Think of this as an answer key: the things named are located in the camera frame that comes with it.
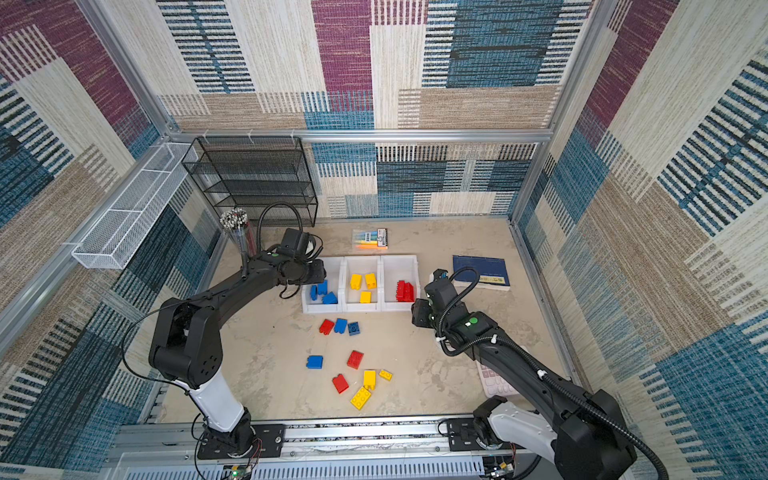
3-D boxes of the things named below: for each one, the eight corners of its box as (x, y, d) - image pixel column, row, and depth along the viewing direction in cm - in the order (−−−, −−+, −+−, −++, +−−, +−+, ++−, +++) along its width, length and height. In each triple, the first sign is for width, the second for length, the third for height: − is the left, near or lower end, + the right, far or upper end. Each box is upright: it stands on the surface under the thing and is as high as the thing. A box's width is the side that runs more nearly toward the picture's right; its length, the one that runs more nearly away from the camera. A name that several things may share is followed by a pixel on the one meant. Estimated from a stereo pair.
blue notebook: (453, 285, 104) (454, 282, 102) (452, 257, 111) (453, 254, 110) (508, 290, 102) (510, 287, 101) (503, 261, 110) (505, 258, 108)
